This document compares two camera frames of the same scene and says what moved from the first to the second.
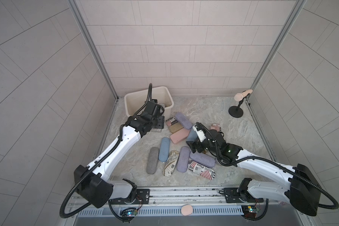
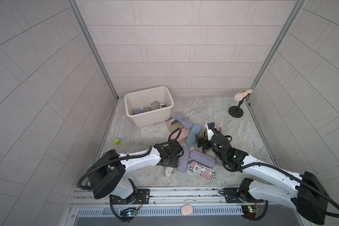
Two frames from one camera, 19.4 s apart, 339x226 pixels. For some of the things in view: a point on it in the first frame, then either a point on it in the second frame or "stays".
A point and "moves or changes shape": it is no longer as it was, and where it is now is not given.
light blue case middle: (192, 136) stays
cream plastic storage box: (133, 101) stays
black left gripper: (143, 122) -> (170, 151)
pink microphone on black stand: (237, 111) stays
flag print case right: (215, 126) stays
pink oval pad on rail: (187, 210) stays
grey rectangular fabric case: (158, 122) moves or changes shape
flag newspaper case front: (201, 170) stays
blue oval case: (164, 149) moves or changes shape
